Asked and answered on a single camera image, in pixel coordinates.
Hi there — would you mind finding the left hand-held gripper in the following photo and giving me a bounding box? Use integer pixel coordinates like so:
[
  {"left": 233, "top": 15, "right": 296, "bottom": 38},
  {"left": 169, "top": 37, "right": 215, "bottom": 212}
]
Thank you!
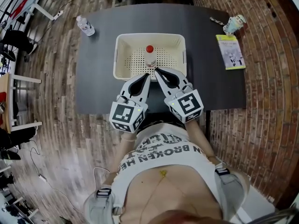
[{"left": 109, "top": 73, "right": 151, "bottom": 134}]

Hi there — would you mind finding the clear plastic water bottle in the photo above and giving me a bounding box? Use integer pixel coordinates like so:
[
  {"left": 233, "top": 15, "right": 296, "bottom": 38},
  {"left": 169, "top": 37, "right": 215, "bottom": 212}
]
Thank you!
[{"left": 76, "top": 15, "right": 96, "bottom": 37}]

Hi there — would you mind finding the cartoon figurine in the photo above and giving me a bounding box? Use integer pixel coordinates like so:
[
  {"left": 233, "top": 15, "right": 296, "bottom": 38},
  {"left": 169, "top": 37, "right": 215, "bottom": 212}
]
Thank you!
[{"left": 222, "top": 14, "right": 247, "bottom": 36}]

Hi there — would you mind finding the head camera mount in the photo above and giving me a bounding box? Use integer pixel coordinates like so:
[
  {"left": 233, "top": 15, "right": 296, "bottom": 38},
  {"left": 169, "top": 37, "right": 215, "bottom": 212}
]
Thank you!
[{"left": 254, "top": 208, "right": 299, "bottom": 224}]

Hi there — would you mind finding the gold necklace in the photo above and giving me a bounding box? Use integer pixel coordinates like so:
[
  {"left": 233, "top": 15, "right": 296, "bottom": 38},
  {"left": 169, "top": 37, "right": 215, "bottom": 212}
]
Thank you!
[{"left": 140, "top": 169, "right": 199, "bottom": 221}]

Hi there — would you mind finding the person's left forearm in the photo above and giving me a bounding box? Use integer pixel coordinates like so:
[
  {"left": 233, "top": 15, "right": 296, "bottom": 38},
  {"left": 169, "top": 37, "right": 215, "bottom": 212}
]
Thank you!
[{"left": 102, "top": 129, "right": 138, "bottom": 186}]

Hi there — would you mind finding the person's chest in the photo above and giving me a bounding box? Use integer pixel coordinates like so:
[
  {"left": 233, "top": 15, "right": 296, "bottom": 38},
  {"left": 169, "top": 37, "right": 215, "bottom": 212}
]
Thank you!
[{"left": 120, "top": 164, "right": 224, "bottom": 224}]

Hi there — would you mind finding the grey right harness strap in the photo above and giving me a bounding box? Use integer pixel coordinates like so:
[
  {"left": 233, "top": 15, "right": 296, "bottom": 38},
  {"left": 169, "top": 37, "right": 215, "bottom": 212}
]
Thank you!
[{"left": 214, "top": 163, "right": 247, "bottom": 220}]

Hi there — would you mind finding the yellow-green book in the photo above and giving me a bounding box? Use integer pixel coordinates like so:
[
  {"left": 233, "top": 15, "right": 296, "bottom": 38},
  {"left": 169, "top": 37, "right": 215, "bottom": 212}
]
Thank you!
[{"left": 215, "top": 34, "right": 246, "bottom": 70}]

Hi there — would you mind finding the braided cord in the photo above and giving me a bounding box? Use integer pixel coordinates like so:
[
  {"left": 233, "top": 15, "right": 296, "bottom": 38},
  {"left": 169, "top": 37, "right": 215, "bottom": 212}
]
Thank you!
[{"left": 209, "top": 17, "right": 226, "bottom": 26}]

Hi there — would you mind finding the dark grey table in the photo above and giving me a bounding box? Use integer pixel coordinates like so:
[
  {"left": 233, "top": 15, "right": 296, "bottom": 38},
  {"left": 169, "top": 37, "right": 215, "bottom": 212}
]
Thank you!
[{"left": 76, "top": 3, "right": 248, "bottom": 115}]

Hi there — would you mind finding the wooden table with white legs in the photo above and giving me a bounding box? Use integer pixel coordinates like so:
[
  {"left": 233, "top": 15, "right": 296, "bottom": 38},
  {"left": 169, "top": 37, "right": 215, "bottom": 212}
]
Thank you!
[{"left": 0, "top": 72, "right": 43, "bottom": 134}]

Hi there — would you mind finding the white desk with red graphic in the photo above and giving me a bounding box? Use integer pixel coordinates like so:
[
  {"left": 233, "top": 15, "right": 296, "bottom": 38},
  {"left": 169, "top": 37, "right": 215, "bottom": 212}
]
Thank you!
[{"left": 0, "top": 0, "right": 64, "bottom": 32}]

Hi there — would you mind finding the grey harness strap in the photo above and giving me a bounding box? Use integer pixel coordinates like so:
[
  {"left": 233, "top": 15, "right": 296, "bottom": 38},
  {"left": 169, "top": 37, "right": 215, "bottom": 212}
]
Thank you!
[
  {"left": 214, "top": 163, "right": 247, "bottom": 220},
  {"left": 84, "top": 187, "right": 124, "bottom": 224}
]

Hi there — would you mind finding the cream perforated plastic basket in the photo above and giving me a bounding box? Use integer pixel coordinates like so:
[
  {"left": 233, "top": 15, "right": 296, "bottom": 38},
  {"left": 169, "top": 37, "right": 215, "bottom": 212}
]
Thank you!
[{"left": 113, "top": 33, "right": 187, "bottom": 82}]

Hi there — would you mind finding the grey left harness strap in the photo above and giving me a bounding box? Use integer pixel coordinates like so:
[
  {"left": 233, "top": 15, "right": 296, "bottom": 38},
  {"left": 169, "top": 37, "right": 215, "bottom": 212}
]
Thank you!
[{"left": 84, "top": 187, "right": 124, "bottom": 224}]

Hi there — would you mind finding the white printed t-shirt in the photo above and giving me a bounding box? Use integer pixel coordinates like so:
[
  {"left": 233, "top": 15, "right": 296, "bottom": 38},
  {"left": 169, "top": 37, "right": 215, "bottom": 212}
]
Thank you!
[{"left": 111, "top": 122, "right": 226, "bottom": 210}]

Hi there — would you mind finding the person's right forearm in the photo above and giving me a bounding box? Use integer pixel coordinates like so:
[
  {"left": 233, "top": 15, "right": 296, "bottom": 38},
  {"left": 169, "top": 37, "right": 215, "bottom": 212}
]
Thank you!
[{"left": 185, "top": 119, "right": 217, "bottom": 165}]

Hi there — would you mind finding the red-capped white bottle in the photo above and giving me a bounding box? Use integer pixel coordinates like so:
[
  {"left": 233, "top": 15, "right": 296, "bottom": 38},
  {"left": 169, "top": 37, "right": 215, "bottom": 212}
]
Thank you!
[{"left": 144, "top": 45, "right": 157, "bottom": 68}]

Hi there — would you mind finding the white floor cable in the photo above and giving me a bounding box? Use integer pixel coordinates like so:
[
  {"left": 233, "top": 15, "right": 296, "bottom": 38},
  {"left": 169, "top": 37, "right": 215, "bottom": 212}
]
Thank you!
[{"left": 93, "top": 166, "right": 110, "bottom": 191}]

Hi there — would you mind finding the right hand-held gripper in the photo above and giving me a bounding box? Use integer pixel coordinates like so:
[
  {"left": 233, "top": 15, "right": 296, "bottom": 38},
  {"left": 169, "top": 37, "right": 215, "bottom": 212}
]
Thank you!
[{"left": 154, "top": 67, "right": 204, "bottom": 124}]

